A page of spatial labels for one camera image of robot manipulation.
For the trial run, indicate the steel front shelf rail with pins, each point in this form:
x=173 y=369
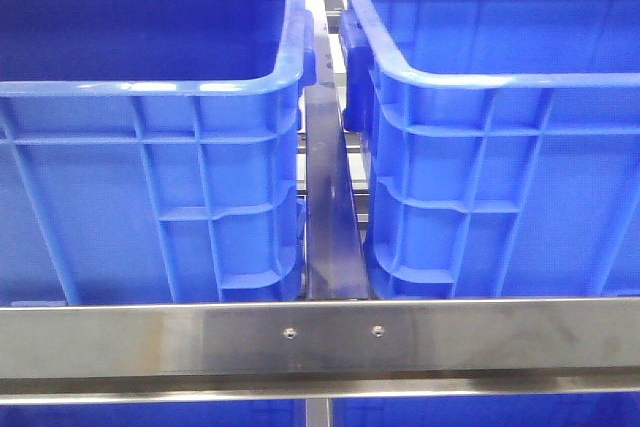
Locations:
x=314 y=349

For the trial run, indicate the steel centre divider bar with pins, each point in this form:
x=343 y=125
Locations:
x=335 y=261

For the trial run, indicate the blue plastic bin left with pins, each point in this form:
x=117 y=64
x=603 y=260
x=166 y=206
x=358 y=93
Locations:
x=149 y=150

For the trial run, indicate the blue plastic bin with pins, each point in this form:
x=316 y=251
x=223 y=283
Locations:
x=503 y=140
x=149 y=150

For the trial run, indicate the blue bin lower left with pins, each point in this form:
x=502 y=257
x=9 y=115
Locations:
x=223 y=413

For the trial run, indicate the blue bin lower right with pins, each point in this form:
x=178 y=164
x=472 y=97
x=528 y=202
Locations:
x=593 y=409

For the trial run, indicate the blue plastic bin right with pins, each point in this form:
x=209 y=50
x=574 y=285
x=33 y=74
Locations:
x=503 y=140

